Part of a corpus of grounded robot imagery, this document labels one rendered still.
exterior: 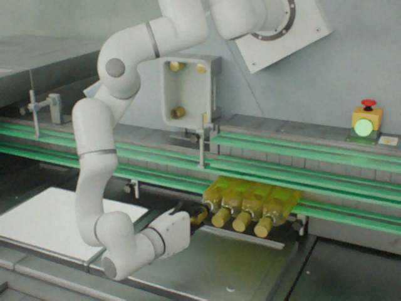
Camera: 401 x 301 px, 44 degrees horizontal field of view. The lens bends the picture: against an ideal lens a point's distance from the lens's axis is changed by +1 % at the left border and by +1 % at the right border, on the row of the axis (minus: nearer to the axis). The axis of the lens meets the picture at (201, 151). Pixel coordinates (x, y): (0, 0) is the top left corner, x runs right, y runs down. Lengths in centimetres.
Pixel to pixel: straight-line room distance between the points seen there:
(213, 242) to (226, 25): 62
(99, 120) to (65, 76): 112
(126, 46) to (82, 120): 19
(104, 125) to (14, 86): 94
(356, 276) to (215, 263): 37
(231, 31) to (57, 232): 79
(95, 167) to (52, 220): 54
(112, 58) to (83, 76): 121
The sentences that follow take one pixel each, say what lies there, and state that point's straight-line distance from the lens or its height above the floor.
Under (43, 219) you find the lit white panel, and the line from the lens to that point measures 164.
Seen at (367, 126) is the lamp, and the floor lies 85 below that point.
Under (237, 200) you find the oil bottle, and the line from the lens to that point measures 134.
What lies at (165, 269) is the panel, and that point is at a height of 124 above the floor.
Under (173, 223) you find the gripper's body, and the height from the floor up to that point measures 128.
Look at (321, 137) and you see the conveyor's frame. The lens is 143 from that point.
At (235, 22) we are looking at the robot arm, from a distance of 116.
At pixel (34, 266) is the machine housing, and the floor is 138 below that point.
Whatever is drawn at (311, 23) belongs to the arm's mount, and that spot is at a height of 81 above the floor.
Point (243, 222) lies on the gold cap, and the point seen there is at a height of 116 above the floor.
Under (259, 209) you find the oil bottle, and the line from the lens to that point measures 132.
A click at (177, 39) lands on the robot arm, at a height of 119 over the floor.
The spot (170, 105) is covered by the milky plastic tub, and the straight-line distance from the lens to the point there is 165.
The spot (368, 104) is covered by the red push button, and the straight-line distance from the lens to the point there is 144.
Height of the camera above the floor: 218
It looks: 56 degrees down
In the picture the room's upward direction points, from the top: 128 degrees counter-clockwise
